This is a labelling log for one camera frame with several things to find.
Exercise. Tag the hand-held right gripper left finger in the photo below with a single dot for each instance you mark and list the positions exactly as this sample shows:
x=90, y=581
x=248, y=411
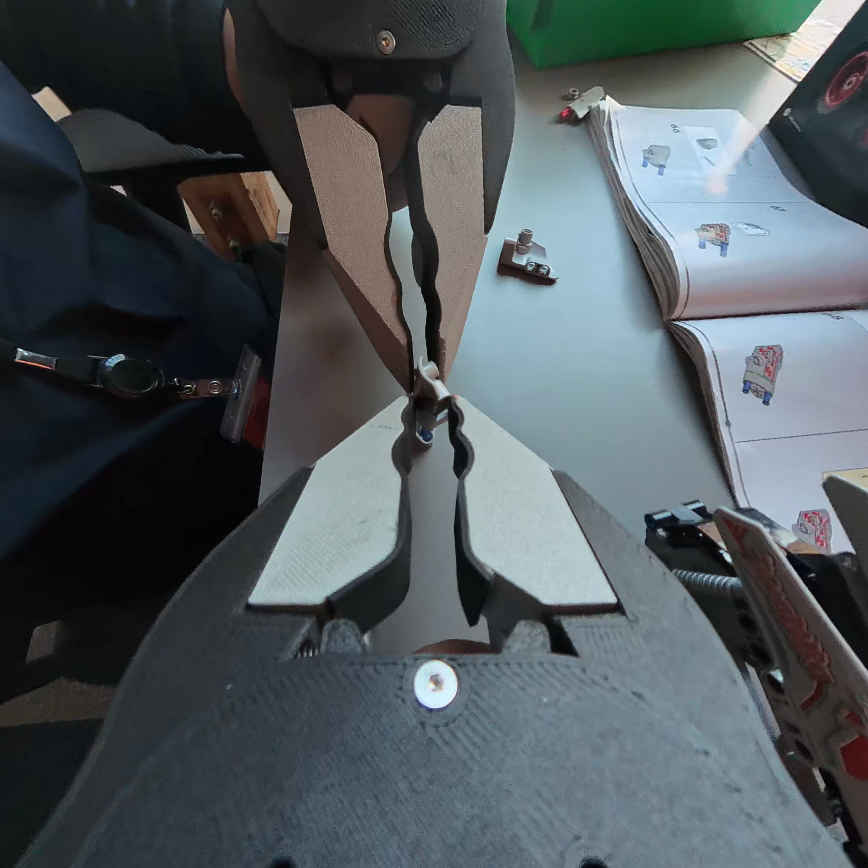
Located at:
x=339, y=529

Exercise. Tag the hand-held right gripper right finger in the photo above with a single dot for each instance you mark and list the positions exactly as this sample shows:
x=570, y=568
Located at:
x=529, y=536

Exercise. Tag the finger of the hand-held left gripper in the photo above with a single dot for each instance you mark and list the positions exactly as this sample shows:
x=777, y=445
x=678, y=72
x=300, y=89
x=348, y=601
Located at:
x=454, y=203
x=346, y=203

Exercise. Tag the small grey lego assembly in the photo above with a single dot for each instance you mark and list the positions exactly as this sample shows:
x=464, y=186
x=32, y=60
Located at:
x=428, y=393

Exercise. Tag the person's left forearm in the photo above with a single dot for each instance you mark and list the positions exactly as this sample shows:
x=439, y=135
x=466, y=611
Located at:
x=102, y=54

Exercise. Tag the grey lego piece red stud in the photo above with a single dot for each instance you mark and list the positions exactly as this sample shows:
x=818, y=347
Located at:
x=588, y=102

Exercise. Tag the large grey black lego model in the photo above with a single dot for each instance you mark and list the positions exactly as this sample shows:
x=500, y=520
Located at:
x=780, y=610

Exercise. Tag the lego instruction booklet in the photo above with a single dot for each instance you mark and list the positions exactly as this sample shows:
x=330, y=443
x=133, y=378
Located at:
x=780, y=271

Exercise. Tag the person's left hand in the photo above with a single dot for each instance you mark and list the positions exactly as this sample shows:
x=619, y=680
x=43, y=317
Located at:
x=397, y=149

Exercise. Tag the badge holder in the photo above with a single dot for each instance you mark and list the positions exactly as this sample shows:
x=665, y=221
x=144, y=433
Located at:
x=247, y=400

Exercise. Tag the black office chair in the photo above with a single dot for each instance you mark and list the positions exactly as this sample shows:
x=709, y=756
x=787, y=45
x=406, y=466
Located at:
x=135, y=146

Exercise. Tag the person's torso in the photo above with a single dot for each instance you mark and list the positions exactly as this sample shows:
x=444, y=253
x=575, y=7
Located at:
x=102, y=271

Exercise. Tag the green box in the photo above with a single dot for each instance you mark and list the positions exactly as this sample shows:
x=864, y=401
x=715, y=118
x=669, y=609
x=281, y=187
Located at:
x=644, y=34

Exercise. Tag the black badge reel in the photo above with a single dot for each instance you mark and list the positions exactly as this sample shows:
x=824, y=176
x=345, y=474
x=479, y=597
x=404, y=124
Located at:
x=129, y=375

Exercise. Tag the printed paper leaflet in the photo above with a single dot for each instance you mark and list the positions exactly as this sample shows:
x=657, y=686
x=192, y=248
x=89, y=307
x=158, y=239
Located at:
x=793, y=54

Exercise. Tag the black box red print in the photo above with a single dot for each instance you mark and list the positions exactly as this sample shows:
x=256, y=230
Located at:
x=834, y=156

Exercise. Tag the grey lego bracket piece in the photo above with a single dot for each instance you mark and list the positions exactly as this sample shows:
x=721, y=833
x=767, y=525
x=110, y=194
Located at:
x=525, y=261

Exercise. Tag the wooden frame piece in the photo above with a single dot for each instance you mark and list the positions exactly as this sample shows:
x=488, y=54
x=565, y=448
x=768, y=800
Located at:
x=251, y=203

